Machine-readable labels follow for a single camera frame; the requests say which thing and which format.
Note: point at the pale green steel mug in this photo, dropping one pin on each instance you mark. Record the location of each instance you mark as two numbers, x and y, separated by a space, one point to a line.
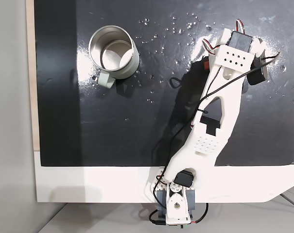
134 65

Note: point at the red cube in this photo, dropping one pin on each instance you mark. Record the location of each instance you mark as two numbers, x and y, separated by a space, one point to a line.
206 65

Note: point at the black oval camera box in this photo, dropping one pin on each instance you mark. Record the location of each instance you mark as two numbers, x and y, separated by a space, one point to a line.
258 72

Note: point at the black table mat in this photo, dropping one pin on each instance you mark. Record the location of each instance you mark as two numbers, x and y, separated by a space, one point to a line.
112 133

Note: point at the beige wooden board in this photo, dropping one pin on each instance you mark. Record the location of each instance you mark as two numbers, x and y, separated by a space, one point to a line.
31 72

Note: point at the grey table clamp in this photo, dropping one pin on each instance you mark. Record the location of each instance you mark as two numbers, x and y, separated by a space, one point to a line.
191 201

